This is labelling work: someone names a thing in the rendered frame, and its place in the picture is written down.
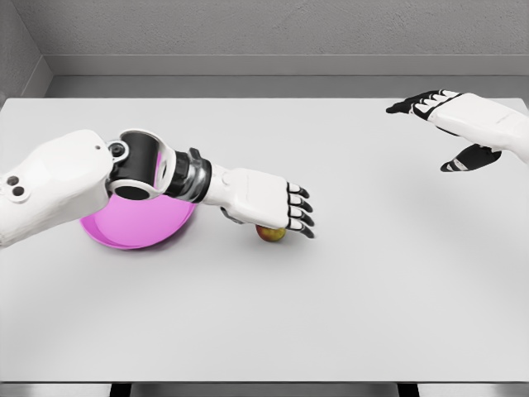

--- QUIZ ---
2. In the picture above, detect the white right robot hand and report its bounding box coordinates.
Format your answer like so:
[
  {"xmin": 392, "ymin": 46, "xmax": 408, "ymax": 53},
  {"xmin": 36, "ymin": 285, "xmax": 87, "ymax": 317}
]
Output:
[{"xmin": 385, "ymin": 88, "xmax": 522, "ymax": 175}]

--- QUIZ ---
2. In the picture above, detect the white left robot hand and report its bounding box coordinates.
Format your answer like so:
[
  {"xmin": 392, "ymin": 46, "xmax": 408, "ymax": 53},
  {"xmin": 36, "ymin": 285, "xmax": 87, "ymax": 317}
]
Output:
[{"xmin": 219, "ymin": 168, "xmax": 317, "ymax": 240}]

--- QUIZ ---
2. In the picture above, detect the red yellow apple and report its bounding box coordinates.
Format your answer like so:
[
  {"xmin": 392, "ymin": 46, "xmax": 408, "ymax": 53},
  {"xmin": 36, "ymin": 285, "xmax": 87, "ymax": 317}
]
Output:
[{"xmin": 255, "ymin": 225, "xmax": 287, "ymax": 243}]

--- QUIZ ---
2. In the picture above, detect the pink plate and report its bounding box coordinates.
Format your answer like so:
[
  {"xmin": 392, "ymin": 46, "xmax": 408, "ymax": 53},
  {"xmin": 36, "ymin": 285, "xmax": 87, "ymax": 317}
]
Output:
[{"xmin": 79, "ymin": 193, "xmax": 197, "ymax": 251}]

